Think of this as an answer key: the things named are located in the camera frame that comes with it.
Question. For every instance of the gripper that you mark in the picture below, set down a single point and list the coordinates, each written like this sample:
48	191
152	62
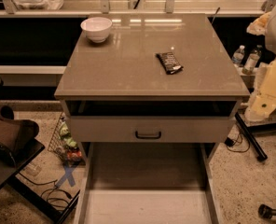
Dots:
263	103

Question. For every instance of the dark chocolate bar wrapper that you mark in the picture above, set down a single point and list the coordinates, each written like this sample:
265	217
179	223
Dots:
169	63

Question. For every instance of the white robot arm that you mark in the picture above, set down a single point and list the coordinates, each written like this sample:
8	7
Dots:
265	25

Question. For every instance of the grey drawer cabinet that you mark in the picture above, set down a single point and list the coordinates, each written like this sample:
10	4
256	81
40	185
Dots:
122	77

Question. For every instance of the open grey middle drawer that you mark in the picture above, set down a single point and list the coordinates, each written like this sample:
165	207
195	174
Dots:
146	183

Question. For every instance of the closed grey top drawer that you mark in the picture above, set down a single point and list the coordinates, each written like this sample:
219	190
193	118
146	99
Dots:
173	130

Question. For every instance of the clear bottle yellow liquid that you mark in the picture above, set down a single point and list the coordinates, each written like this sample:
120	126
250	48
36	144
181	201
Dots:
252	60

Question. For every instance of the clear water bottle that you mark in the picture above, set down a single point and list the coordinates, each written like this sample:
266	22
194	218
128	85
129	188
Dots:
238	56

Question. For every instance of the black stand leg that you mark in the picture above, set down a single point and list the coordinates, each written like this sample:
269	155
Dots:
261	155

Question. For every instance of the black caster wheel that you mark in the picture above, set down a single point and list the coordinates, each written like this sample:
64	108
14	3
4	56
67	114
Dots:
266	212

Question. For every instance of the white ceramic bowl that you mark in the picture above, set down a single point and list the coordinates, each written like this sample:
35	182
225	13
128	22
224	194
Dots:
96	29

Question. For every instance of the dark office chair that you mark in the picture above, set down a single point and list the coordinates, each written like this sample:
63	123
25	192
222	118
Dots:
18	147

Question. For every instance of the black drawer handle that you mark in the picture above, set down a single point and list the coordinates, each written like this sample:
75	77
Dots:
148	136

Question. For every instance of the wire basket with items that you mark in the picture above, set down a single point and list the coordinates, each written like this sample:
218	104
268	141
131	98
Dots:
62	144

